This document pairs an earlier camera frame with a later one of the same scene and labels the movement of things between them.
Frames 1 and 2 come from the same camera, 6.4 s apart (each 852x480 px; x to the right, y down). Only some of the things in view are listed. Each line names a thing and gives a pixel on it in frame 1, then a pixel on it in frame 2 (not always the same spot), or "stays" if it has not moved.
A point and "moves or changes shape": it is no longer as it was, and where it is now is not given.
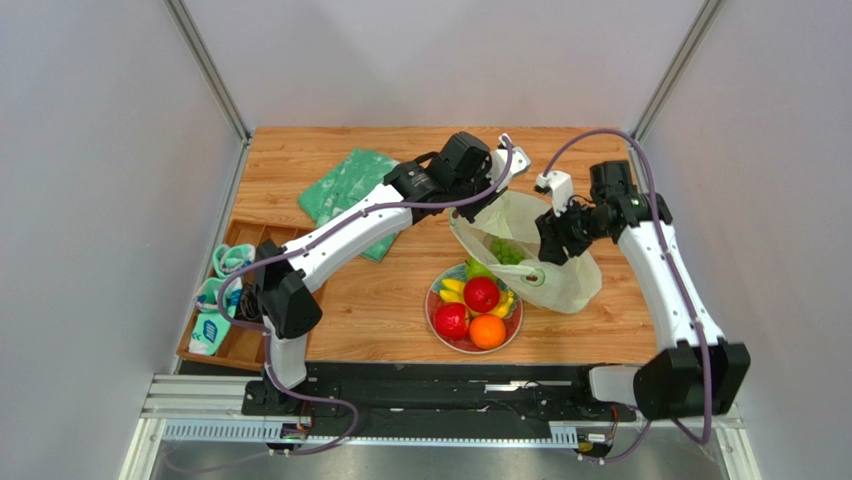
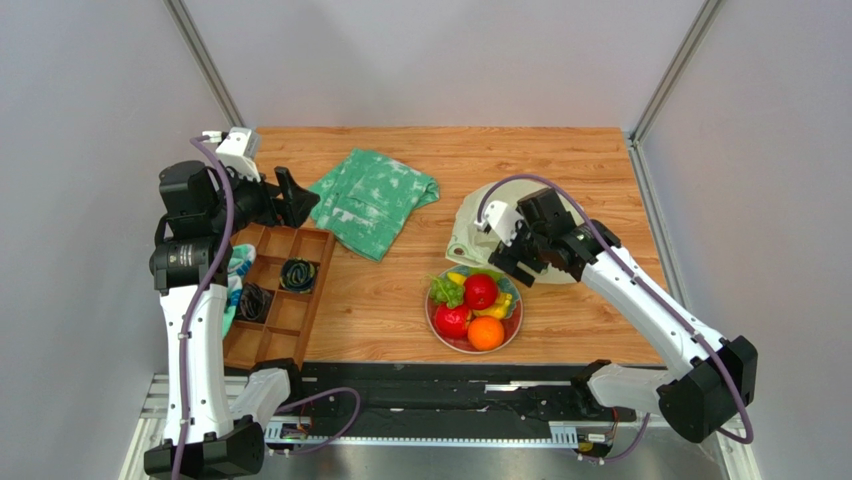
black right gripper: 554,235 -> 527,252
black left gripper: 471,212 -> 297,201
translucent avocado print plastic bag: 503,233 moves or changes shape
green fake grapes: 506,251 moves or changes shape
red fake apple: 451,320 stays
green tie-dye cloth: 346,181 stays
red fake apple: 481,293 stays
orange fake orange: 487,331 stays
